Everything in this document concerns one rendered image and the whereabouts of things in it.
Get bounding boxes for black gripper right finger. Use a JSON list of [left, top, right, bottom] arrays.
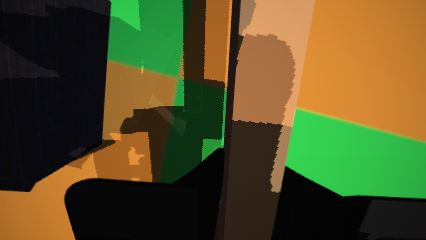
[[271, 166, 426, 240]]

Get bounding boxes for long brown wooden rail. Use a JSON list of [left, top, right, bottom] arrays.
[[218, 0, 315, 240]]

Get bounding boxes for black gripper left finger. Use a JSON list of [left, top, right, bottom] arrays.
[[64, 148, 225, 240]]

